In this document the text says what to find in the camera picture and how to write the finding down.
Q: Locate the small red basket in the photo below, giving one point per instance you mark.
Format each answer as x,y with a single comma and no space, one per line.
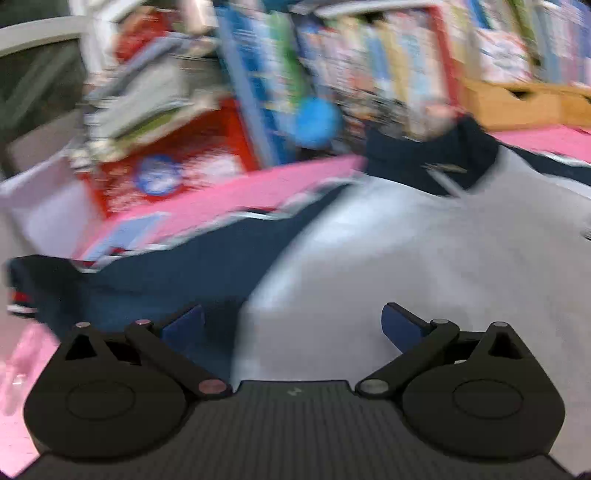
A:
138,37

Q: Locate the large red plastic crate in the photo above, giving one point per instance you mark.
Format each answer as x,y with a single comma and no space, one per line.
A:
207,152

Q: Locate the wooden drawer organizer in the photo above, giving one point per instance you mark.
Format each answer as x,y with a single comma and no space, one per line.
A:
521,106

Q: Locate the white paper sheet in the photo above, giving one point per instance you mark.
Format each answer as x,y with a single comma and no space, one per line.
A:
41,212

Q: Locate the blue plush ball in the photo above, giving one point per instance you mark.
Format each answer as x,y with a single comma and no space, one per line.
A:
318,122

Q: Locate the light blue paper card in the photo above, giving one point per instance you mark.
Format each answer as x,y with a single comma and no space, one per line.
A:
124,235

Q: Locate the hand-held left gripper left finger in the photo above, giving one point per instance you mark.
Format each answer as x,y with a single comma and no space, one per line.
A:
182,325

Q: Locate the navy and white jacket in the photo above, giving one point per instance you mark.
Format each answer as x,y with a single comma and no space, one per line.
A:
392,249

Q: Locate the white printed pencil box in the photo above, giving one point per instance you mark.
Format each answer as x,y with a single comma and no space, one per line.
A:
503,57

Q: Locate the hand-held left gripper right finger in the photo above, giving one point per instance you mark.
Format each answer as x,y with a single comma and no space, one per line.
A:
401,325

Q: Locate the pink pole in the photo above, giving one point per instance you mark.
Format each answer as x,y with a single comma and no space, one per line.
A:
198,14

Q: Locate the row of books on organizer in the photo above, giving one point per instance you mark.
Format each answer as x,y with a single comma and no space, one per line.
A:
554,27

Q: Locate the stack of magazines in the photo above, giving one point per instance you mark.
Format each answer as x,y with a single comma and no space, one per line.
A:
147,101

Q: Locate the pink printed blanket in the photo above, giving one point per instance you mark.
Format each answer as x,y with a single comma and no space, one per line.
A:
258,194

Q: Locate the row of tall picture books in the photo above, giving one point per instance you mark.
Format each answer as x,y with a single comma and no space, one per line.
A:
369,60

